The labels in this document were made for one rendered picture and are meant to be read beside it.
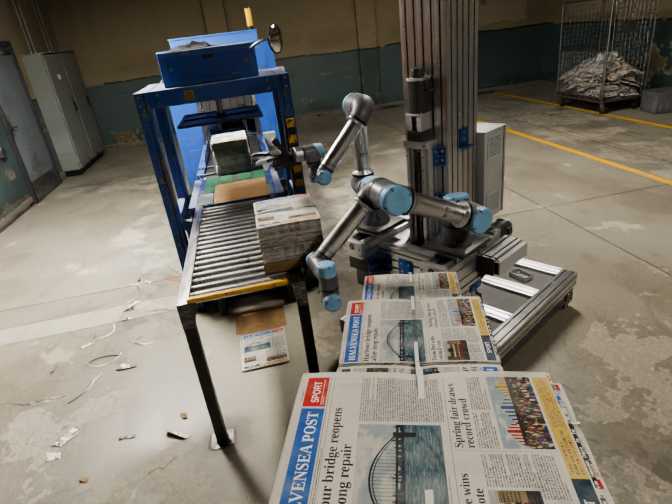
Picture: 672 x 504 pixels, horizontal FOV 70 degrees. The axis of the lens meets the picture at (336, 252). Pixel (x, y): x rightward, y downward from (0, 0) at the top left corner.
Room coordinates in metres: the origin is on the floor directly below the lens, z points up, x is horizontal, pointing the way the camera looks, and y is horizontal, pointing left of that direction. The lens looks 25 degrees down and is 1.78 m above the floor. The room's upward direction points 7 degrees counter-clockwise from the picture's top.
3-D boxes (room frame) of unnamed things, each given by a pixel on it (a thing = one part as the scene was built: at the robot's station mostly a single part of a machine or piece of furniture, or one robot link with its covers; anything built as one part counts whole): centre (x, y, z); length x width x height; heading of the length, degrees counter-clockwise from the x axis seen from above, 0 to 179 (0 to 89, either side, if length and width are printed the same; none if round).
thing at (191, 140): (6.15, 1.04, 1.04); 1.51 x 1.30 x 2.07; 9
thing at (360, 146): (2.50, -0.20, 1.19); 0.15 x 0.12 x 0.55; 15
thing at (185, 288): (2.41, 0.77, 0.74); 1.34 x 0.05 x 0.12; 9
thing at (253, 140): (4.58, 0.85, 0.75); 1.53 x 0.64 x 0.10; 9
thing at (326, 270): (1.68, 0.05, 0.90); 0.11 x 0.08 x 0.11; 18
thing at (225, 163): (4.02, 0.76, 0.93); 0.38 x 0.30 x 0.26; 9
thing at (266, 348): (2.49, 0.52, 0.01); 0.37 x 0.28 x 0.01; 9
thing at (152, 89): (3.46, 0.67, 1.50); 0.94 x 0.68 x 0.10; 99
